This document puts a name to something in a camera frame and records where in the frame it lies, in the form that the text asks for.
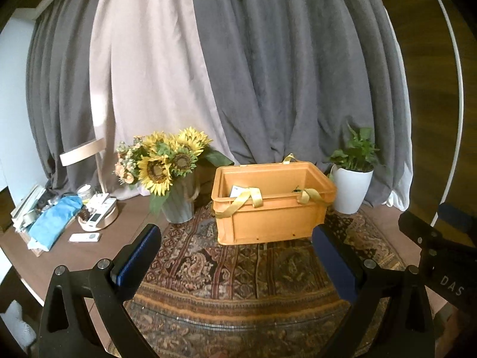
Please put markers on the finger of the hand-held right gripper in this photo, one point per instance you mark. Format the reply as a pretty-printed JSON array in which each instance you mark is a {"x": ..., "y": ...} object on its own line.
[
  {"x": 460, "y": 218},
  {"x": 421, "y": 235}
]

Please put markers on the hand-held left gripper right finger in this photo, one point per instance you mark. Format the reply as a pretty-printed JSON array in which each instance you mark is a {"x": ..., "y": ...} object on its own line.
[{"x": 331, "y": 264}]

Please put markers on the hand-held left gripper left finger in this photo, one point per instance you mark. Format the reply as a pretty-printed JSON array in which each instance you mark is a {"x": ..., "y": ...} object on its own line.
[{"x": 138, "y": 257}]

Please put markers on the orange plastic crate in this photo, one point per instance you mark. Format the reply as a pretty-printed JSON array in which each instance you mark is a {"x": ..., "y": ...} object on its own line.
[{"x": 268, "y": 220}]

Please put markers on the white curtain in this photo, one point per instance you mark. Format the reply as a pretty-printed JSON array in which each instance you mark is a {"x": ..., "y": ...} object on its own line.
[{"x": 397, "y": 201}]

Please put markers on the round wooden tray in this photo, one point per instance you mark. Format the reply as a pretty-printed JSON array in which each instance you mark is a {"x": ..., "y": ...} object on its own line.
[{"x": 110, "y": 222}]

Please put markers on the white remote control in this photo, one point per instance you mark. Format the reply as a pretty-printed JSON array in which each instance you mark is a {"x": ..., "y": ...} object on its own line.
[
  {"x": 85, "y": 237},
  {"x": 98, "y": 214}
]

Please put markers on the pale green wooden vase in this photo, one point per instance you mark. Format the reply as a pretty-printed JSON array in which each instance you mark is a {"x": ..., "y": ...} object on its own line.
[{"x": 180, "y": 205}]

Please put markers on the white plant pot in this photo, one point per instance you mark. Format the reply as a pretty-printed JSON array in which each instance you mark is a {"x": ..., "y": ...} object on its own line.
[{"x": 350, "y": 190}]

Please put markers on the small tin can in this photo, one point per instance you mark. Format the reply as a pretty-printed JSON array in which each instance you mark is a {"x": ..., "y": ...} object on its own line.
[{"x": 85, "y": 192}]

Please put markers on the sunflower bouquet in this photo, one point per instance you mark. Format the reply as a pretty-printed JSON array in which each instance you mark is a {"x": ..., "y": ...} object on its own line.
[{"x": 160, "y": 171}]

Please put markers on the blue cloth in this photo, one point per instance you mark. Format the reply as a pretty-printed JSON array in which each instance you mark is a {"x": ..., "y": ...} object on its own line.
[{"x": 56, "y": 220}]

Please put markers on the pink flower bouquet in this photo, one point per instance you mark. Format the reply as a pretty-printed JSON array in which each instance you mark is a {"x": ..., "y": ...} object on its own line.
[{"x": 126, "y": 164}]

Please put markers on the patterned round rug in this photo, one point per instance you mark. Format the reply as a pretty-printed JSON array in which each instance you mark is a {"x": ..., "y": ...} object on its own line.
[{"x": 231, "y": 279}]

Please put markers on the green potted plant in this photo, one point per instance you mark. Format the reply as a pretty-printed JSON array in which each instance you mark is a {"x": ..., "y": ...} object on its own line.
[{"x": 356, "y": 153}]

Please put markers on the white desk lamp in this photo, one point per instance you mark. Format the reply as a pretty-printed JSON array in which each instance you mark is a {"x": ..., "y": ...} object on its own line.
[{"x": 80, "y": 153}]

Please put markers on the stack of books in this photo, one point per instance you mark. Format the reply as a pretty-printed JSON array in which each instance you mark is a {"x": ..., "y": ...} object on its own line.
[{"x": 28, "y": 209}]

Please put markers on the grey curtain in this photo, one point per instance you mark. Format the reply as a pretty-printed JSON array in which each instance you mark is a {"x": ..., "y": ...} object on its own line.
[
  {"x": 63, "y": 100},
  {"x": 298, "y": 63}
]

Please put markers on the beige curtain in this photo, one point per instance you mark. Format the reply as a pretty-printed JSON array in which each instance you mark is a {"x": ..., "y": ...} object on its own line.
[{"x": 149, "y": 63}]

